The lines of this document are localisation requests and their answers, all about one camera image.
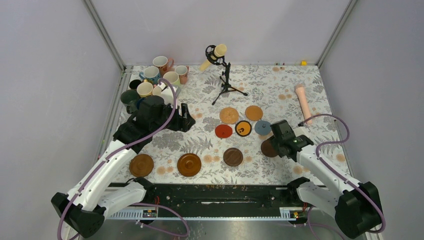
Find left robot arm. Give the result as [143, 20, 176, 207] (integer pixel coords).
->
[51, 96, 196, 239]

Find blue patterned mug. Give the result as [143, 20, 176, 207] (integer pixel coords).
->
[139, 66, 161, 85]

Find dark green mug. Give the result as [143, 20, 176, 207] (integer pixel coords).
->
[120, 89, 141, 114]

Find brown wooden knob lid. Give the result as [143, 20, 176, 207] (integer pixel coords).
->
[177, 153, 202, 177]

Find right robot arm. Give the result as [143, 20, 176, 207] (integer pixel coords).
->
[269, 120, 386, 239]

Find yellow mug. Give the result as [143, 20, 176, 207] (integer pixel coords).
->
[136, 81, 154, 98]

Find black mug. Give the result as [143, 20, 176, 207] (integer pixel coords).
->
[128, 79, 142, 90]

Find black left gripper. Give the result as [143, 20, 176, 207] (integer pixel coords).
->
[151, 99, 195, 134]

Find light green mug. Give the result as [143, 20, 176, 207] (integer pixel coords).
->
[163, 71, 181, 87]

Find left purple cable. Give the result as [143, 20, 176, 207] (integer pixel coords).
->
[56, 78, 178, 240]

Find dark brown coaster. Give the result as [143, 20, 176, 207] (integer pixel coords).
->
[223, 147, 244, 167]
[260, 139, 278, 158]

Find cream microphone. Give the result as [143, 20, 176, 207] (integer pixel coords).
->
[199, 44, 227, 72]

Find pink cylindrical roller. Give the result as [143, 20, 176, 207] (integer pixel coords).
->
[294, 84, 312, 125]

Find orange black face coaster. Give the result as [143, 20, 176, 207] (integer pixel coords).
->
[234, 120, 252, 137]

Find red round coaster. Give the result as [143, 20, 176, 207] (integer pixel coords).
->
[214, 124, 233, 139]

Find black microphone tripod stand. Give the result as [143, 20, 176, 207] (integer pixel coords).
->
[212, 61, 248, 106]

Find brown wooden coaster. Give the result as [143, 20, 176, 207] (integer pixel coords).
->
[129, 154, 154, 178]

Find blue round coaster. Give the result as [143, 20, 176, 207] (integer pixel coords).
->
[254, 120, 272, 136]

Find small pink mug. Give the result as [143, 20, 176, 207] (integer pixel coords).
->
[174, 65, 189, 85]

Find woven rattan coaster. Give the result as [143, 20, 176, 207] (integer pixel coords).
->
[219, 107, 239, 125]

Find salmon mug with handle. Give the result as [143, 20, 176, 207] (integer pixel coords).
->
[152, 56, 175, 77]

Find light wooden round coaster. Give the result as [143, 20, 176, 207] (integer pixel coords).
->
[245, 105, 263, 121]

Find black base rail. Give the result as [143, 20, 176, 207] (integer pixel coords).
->
[124, 177, 321, 220]

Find floral table mat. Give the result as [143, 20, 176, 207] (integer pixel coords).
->
[110, 64, 355, 186]

